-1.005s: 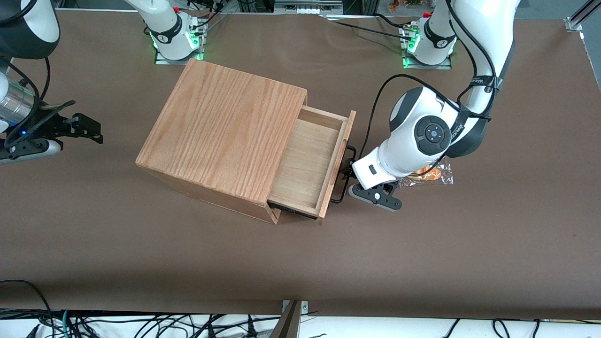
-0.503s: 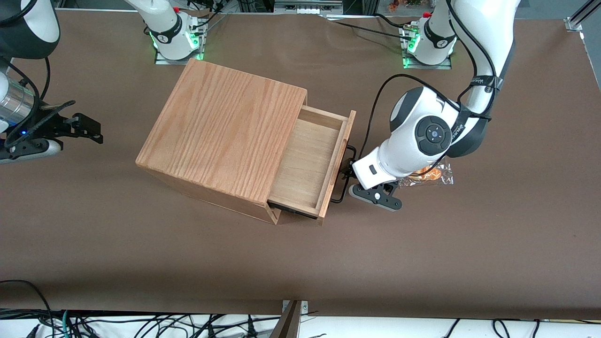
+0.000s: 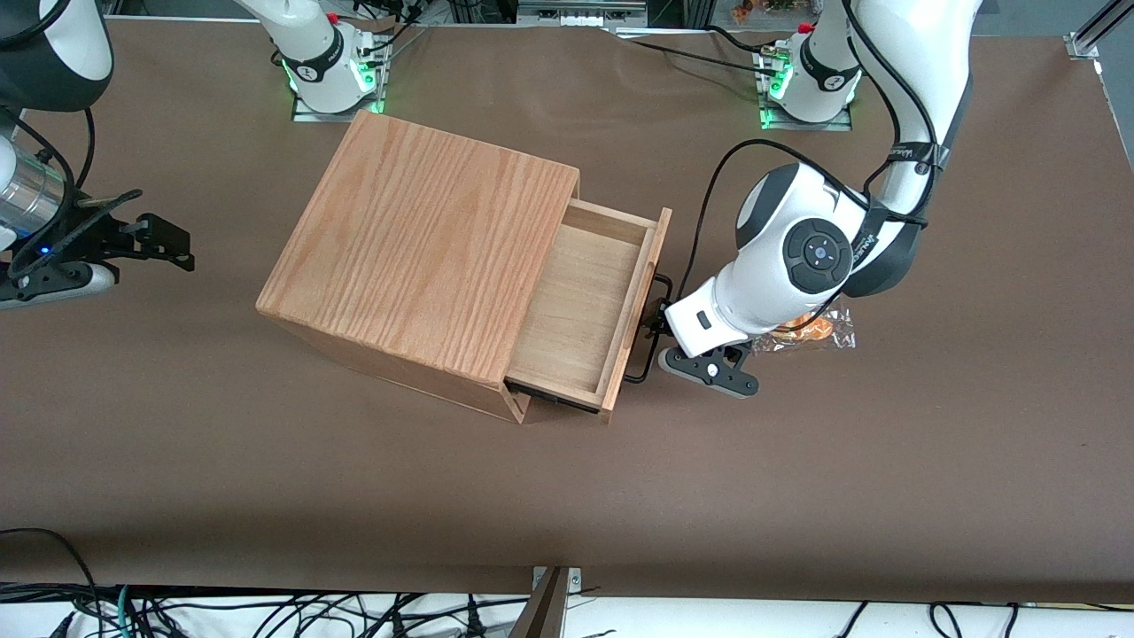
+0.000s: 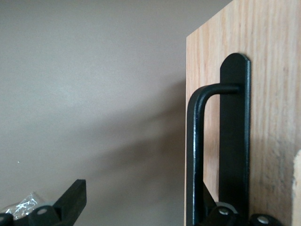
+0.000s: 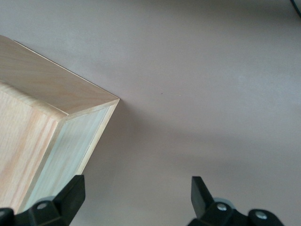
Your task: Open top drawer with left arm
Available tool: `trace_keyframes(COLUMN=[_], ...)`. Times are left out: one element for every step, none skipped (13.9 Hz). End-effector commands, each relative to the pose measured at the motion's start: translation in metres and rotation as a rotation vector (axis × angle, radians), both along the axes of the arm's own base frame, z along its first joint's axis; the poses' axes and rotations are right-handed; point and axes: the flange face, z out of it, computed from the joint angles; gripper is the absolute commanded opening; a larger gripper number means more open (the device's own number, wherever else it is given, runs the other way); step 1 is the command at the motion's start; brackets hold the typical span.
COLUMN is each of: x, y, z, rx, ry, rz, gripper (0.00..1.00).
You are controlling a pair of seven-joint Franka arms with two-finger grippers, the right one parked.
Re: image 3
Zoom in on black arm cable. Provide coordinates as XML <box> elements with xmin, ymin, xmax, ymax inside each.
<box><xmin>687</xmin><ymin>0</ymin><xmax>942</xmax><ymax>284</ymax></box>
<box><xmin>0</xmin><ymin>106</ymin><xmax>97</xmax><ymax>267</ymax></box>

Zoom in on black metal drawer handle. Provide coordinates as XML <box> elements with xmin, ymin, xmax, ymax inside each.
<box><xmin>623</xmin><ymin>275</ymin><xmax>673</xmax><ymax>385</ymax></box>

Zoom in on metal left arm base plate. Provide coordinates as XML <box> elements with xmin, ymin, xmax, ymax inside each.
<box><xmin>755</xmin><ymin>44</ymin><xmax>854</xmax><ymax>132</ymax></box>

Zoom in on wooden drawer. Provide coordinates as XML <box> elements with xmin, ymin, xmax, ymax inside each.
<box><xmin>503</xmin><ymin>198</ymin><xmax>673</xmax><ymax>424</ymax></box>

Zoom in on short black table cable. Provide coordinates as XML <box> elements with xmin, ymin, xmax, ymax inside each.
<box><xmin>706</xmin><ymin>24</ymin><xmax>773</xmax><ymax>52</ymax></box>

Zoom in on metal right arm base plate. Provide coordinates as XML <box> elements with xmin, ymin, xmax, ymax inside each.
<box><xmin>291</xmin><ymin>40</ymin><xmax>389</xmax><ymax>123</ymax></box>

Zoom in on grey metal frame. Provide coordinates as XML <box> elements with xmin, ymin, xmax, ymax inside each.
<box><xmin>517</xmin><ymin>0</ymin><xmax>649</xmax><ymax>27</ymax></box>

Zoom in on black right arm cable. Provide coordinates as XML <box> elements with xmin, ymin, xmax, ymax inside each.
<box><xmin>0</xmin><ymin>106</ymin><xmax>97</xmax><ymax>267</ymax></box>

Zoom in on wooden drawer cabinet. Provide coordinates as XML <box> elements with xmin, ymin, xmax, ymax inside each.
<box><xmin>256</xmin><ymin>109</ymin><xmax>582</xmax><ymax>424</ymax></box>

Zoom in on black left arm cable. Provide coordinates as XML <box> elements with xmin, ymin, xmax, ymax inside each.
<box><xmin>687</xmin><ymin>0</ymin><xmax>942</xmax><ymax>284</ymax></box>

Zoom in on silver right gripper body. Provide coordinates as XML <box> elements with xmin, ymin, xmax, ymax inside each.
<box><xmin>0</xmin><ymin>142</ymin><xmax>70</xmax><ymax>253</ymax></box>

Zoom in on bread roll in plastic wrapper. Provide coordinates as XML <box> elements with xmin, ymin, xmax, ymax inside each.
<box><xmin>751</xmin><ymin>300</ymin><xmax>858</xmax><ymax>355</ymax></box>

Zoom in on looped black floor cable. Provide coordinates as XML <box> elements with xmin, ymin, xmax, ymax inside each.
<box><xmin>0</xmin><ymin>528</ymin><xmax>100</xmax><ymax>621</ymax></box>

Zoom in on aluminium profile rail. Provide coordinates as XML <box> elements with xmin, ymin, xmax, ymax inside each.
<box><xmin>1066</xmin><ymin>0</ymin><xmax>1134</xmax><ymax>61</ymax></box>

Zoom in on tangled black cables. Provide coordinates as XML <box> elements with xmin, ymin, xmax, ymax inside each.
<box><xmin>0</xmin><ymin>580</ymin><xmax>532</xmax><ymax>638</ymax></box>

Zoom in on long black table cable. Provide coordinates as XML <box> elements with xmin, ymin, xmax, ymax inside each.
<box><xmin>610</xmin><ymin>28</ymin><xmax>765</xmax><ymax>72</ymax></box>

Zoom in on small metal bracket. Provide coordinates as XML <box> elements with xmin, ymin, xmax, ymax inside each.
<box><xmin>532</xmin><ymin>566</ymin><xmax>583</xmax><ymax>596</ymax></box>

